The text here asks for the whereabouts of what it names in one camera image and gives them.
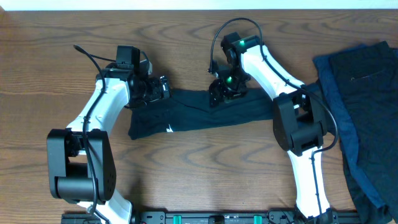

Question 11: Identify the navy blue folded garment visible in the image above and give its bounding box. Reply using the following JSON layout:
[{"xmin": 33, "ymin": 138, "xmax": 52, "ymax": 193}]
[{"xmin": 313, "ymin": 53, "xmax": 386, "ymax": 208}]

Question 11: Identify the black folded garment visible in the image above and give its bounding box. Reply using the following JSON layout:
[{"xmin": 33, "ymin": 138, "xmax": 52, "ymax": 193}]
[{"xmin": 330, "ymin": 41, "xmax": 397, "ymax": 223}]

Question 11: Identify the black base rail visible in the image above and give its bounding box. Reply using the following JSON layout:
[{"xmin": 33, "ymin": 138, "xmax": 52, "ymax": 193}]
[{"xmin": 60, "ymin": 210, "xmax": 361, "ymax": 224}]

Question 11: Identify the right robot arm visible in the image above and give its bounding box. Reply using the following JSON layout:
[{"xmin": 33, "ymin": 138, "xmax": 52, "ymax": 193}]
[{"xmin": 209, "ymin": 32, "xmax": 334, "ymax": 223}]

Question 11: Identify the dark teal t-shirt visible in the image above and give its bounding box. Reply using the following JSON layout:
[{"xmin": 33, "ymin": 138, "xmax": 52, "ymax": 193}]
[{"xmin": 128, "ymin": 88, "xmax": 273, "ymax": 140}]

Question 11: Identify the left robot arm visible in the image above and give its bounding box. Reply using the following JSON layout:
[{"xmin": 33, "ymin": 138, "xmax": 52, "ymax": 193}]
[{"xmin": 47, "ymin": 45, "xmax": 170, "ymax": 224}]

